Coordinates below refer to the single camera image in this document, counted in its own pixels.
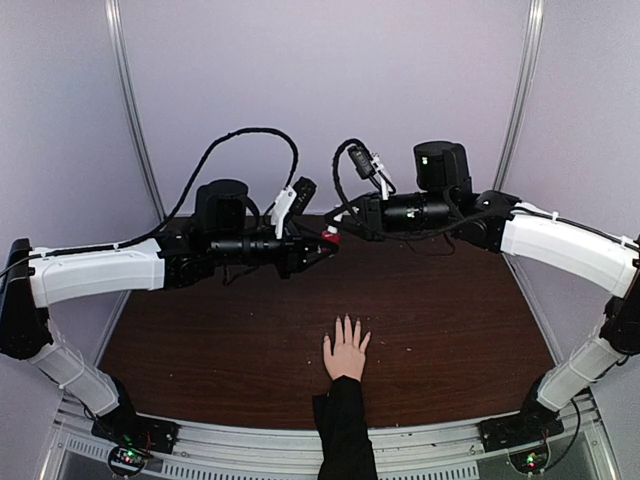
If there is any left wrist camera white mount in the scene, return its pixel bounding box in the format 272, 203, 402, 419
270, 177, 317, 240

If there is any left round circuit board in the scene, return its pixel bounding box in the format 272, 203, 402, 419
107, 446, 153, 477

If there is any black braided left cable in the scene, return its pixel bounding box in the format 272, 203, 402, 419
144, 128, 301, 241

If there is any right round circuit board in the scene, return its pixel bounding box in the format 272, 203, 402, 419
509, 446, 550, 475

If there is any black braided right cable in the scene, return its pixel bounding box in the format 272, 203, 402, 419
331, 138, 486, 241

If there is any red nail polish bottle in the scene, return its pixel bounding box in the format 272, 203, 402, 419
322, 230, 341, 246

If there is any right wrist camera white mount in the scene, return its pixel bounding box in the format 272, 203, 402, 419
347, 145, 397, 200

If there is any black braided cable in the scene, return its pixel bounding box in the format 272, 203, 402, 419
331, 138, 486, 241
144, 128, 301, 241

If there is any left aluminium corner post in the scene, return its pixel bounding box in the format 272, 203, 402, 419
104, 0, 166, 222

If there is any round circuit board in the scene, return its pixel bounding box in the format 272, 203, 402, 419
509, 446, 550, 475
107, 446, 153, 477

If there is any right aluminium corner post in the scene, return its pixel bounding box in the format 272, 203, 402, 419
493, 0, 546, 190

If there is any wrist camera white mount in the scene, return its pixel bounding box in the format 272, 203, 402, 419
347, 145, 397, 200
270, 177, 317, 240

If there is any mannequin hand with long nails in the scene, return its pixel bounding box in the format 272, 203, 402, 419
323, 314, 371, 382

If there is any aluminium corner post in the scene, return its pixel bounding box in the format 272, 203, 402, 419
493, 0, 546, 190
104, 0, 166, 222

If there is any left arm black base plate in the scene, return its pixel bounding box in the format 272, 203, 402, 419
91, 412, 179, 454

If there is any black sleeved forearm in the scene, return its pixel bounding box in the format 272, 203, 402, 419
312, 376, 378, 480

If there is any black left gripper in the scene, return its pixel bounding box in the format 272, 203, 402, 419
212, 220, 341, 281

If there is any aluminium front frame rail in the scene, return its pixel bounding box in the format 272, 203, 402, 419
36, 395, 621, 479

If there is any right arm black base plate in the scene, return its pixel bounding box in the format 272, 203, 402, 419
479, 412, 564, 452

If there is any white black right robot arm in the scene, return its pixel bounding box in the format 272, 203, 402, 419
325, 139, 639, 442

